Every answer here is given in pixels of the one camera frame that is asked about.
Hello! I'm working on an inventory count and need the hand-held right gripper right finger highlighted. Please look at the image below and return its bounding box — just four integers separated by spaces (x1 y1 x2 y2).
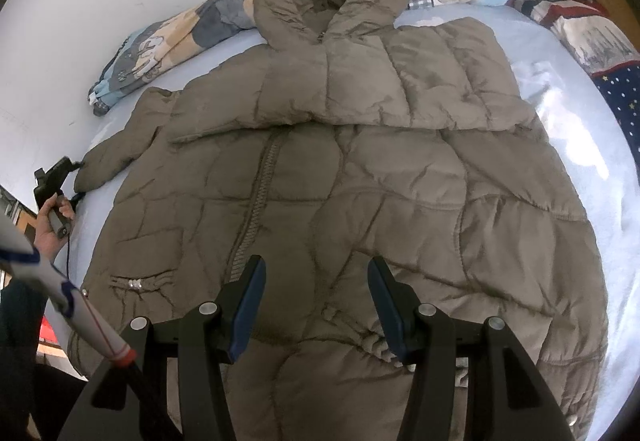
367 255 576 441

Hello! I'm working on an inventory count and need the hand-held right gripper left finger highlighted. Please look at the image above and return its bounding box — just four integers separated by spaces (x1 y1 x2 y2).
57 255 267 441

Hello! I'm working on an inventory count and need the olive hooded puffer jacket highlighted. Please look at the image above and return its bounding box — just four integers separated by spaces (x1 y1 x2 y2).
67 0 608 441

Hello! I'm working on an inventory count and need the person's left hand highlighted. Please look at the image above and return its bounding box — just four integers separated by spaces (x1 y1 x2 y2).
31 196 76 268

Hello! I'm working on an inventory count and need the wooden cabinet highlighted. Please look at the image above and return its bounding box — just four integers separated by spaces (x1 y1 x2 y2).
0 186 37 282

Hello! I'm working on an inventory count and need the red object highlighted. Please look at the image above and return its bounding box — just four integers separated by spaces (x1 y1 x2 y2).
42 315 67 348

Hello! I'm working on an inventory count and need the person's dark clothing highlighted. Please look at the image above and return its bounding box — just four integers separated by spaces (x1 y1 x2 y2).
0 278 91 441

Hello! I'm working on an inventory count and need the patchwork printed blanket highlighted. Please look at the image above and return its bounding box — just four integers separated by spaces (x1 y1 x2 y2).
87 0 608 119

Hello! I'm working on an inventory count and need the light blue cloud bed sheet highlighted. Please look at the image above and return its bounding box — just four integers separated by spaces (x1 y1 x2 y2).
65 3 640 441

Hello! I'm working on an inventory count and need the navy star printed pillow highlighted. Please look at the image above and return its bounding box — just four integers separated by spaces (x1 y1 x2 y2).
505 0 640 156

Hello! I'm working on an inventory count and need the black cable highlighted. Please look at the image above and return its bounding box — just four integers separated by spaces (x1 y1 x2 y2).
60 191 86 284

